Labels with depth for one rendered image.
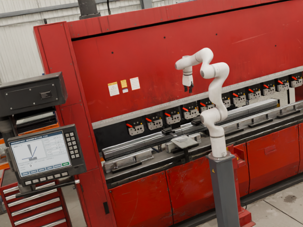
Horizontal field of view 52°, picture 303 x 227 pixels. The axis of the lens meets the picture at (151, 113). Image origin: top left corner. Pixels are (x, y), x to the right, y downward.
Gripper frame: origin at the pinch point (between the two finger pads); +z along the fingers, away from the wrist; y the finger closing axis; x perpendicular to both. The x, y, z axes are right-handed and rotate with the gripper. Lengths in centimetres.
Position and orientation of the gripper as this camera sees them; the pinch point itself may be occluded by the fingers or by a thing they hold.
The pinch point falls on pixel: (188, 90)
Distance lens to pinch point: 286.1
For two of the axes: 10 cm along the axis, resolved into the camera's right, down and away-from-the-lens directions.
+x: 8.1, -2.7, 5.1
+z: 0.8, 9.2, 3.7
